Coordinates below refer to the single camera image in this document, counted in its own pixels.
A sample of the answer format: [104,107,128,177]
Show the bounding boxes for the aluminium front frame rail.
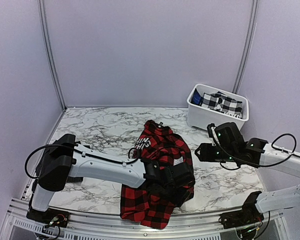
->
[0,197,291,240]

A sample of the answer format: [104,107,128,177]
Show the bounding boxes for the red black plaid shirt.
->
[120,120,195,230]

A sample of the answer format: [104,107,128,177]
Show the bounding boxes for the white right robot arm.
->
[194,132,300,224]

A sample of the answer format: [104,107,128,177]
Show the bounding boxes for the wall corner profile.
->
[37,0,67,112]
[232,0,260,94]

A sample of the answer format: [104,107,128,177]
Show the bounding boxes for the blue folded garment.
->
[190,89,203,106]

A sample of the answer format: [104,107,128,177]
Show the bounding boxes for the left wall corner profile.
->
[37,0,67,112]

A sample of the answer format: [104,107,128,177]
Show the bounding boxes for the black pinstripe folded shirt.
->
[35,134,84,192]

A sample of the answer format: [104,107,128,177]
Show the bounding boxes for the white plastic bin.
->
[187,83,250,130]

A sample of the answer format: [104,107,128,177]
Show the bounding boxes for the right wall corner profile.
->
[232,0,260,94]

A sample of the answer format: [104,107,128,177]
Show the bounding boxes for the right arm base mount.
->
[218,210,265,240]

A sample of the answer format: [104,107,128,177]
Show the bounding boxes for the black white plaid shirt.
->
[201,91,243,119]

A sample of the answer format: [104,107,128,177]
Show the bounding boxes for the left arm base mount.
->
[26,208,70,240]

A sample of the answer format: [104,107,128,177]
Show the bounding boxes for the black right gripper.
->
[195,143,237,163]

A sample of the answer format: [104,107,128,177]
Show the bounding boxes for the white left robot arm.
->
[29,134,195,223]

